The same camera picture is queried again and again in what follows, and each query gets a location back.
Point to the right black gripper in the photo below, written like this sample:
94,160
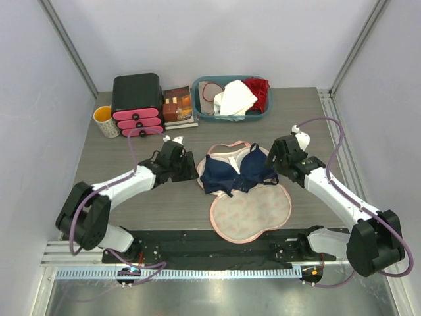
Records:
273,153

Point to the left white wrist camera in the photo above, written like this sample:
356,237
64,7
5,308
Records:
174,142

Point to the white cloth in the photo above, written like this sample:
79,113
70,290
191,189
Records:
234,100

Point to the yellow inside patterned mug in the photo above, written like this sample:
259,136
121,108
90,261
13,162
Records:
104,120

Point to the stack of books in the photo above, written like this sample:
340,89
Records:
177,109

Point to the black pink drawer organizer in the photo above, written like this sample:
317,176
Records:
137,104

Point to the pink mesh laundry bag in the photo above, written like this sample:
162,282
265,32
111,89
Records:
242,218

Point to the teal plastic basket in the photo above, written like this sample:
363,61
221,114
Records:
223,80

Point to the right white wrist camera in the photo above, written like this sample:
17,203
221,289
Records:
302,137

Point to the grey cloth with red loop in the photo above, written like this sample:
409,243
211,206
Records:
207,92

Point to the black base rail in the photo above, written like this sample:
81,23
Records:
206,250

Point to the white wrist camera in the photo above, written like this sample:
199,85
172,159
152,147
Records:
174,142
302,137

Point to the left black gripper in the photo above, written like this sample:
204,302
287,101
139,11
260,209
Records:
189,172

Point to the red garment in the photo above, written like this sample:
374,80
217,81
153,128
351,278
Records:
259,88

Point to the white slotted cable duct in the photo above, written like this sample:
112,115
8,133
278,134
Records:
109,273

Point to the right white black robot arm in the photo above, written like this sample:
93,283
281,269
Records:
373,240

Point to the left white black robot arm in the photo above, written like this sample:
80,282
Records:
84,217

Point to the navy blue bra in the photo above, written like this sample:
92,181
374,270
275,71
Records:
240,170

